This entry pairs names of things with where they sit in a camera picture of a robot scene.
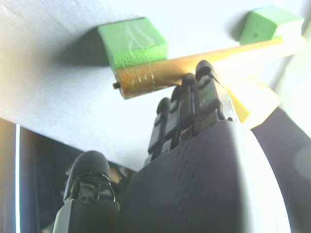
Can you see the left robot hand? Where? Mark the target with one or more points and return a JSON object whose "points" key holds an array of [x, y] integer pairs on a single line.
{"points": [[182, 184]]}

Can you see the round wooden rod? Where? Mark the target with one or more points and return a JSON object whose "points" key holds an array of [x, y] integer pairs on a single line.
{"points": [[145, 75]]}

